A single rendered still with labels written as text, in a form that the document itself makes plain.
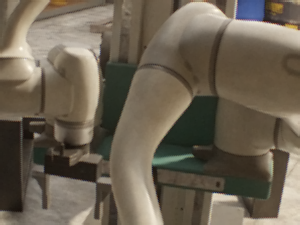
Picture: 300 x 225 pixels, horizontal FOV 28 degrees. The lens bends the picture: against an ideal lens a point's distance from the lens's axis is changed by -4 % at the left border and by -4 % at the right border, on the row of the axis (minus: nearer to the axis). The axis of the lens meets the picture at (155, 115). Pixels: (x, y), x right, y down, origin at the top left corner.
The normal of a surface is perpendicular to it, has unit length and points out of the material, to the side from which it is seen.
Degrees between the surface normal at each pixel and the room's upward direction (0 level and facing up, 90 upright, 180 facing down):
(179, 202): 90
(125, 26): 90
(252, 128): 92
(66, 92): 87
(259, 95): 113
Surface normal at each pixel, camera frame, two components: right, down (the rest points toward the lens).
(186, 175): -0.18, 0.31
